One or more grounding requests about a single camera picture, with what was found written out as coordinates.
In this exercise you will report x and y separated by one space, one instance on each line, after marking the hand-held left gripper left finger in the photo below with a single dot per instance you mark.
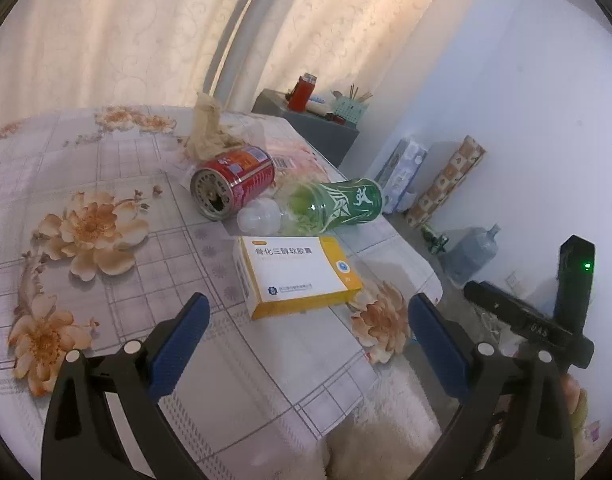
181 345

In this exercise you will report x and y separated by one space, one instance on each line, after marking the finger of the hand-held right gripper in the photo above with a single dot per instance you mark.
515 317

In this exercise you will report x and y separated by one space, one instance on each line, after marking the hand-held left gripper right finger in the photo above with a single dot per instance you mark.
438 345

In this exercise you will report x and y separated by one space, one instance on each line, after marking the white and yellow medicine box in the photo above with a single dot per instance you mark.
296 275

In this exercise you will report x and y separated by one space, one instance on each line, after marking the red drink can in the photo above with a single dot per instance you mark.
233 182

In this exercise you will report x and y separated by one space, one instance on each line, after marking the green plastic bottle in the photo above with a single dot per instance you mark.
331 205

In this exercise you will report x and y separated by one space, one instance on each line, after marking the brown paper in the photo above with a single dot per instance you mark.
206 127

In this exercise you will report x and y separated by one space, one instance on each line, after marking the clear red-printed plastic wrapper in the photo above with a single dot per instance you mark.
296 155

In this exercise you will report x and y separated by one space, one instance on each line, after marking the person's right hand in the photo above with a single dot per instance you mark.
575 402

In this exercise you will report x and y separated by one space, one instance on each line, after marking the large water jug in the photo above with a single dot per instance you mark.
468 257

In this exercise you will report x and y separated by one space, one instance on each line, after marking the floral tablecloth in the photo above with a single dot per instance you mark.
136 270

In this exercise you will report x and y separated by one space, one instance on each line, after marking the small green bottle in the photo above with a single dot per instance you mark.
433 241

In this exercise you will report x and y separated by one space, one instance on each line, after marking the checkered patterned box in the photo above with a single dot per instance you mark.
445 182

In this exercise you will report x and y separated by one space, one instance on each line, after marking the tissue roll pack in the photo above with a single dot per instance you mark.
403 172

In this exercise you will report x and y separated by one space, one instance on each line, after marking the grey cabinet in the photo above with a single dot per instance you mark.
311 132

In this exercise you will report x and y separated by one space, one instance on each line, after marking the green chopstick holder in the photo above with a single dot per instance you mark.
353 109

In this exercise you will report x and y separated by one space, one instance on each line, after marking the white rolled packet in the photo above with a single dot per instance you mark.
317 106

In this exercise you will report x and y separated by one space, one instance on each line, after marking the red thermos flask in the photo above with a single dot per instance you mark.
301 94

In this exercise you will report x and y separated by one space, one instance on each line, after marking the cream patterned curtain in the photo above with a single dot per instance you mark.
346 25
111 35

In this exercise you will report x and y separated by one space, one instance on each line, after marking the grey window frame post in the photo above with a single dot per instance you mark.
236 35

